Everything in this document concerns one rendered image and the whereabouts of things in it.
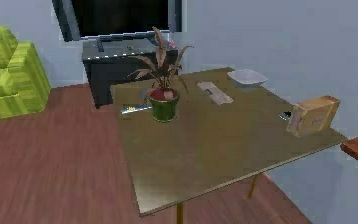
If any houseplant in green pot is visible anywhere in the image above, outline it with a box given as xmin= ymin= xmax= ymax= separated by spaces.
xmin=126 ymin=26 xmax=195 ymax=123

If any white plate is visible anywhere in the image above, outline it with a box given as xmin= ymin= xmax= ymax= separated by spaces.
xmin=227 ymin=68 xmax=269 ymax=89

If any beige flat paper strip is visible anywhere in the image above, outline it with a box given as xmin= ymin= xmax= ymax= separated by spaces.
xmin=196 ymin=81 xmax=235 ymax=106

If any grey remote control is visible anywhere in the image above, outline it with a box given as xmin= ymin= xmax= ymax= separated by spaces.
xmin=120 ymin=103 xmax=153 ymax=115

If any olive square table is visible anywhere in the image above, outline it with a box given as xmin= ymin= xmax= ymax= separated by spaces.
xmin=110 ymin=66 xmax=349 ymax=224

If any black television stand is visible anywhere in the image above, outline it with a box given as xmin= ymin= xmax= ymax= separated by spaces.
xmin=81 ymin=37 xmax=180 ymax=110

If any black television set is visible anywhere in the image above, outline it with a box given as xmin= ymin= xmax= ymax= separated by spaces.
xmin=51 ymin=0 xmax=183 ymax=43

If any tan cardboard box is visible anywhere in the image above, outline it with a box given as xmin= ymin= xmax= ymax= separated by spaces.
xmin=285 ymin=95 xmax=341 ymax=138

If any green armchair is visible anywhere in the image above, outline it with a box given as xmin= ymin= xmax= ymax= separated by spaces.
xmin=0 ymin=24 xmax=52 ymax=122

